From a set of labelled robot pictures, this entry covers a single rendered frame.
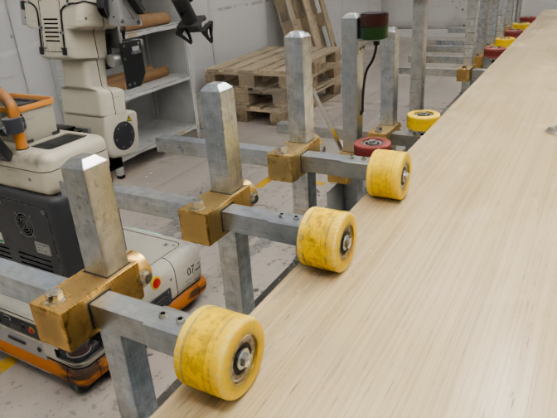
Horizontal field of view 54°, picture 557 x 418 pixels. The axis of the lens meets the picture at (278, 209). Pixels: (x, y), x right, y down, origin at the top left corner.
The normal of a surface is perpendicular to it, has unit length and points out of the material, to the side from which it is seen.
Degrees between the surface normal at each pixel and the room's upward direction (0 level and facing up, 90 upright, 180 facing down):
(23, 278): 0
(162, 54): 90
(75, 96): 82
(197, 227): 90
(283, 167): 90
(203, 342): 38
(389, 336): 0
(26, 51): 90
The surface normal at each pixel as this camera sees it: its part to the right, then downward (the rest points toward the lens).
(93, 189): 0.87, 0.15
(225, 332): -0.24, -0.69
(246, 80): -0.43, 0.40
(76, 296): -0.06, -0.91
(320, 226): -0.37, -0.40
